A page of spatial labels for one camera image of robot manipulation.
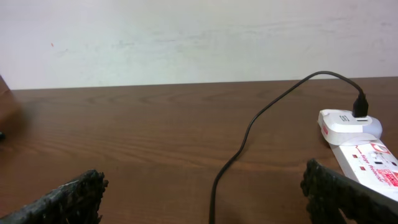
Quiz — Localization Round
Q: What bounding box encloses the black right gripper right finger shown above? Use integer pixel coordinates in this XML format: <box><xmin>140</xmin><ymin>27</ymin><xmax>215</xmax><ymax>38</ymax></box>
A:
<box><xmin>300</xmin><ymin>159</ymin><xmax>397</xmax><ymax>224</ymax></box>

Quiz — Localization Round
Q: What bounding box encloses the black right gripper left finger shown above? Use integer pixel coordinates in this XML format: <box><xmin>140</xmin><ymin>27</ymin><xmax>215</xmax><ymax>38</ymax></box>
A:
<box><xmin>1</xmin><ymin>169</ymin><xmax>108</xmax><ymax>224</ymax></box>

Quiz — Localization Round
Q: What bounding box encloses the black USB charging cable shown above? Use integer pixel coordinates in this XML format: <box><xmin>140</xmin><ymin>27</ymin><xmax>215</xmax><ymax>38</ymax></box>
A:
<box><xmin>208</xmin><ymin>70</ymin><xmax>369</xmax><ymax>224</ymax></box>

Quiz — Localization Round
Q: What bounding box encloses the white USB charger adapter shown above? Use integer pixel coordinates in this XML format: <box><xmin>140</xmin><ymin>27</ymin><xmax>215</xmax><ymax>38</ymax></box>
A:
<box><xmin>318</xmin><ymin>110</ymin><xmax>382</xmax><ymax>146</ymax></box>

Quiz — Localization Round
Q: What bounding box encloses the white power strip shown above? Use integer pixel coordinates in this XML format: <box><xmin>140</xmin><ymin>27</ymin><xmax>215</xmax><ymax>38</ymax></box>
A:
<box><xmin>330</xmin><ymin>140</ymin><xmax>397</xmax><ymax>201</ymax></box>

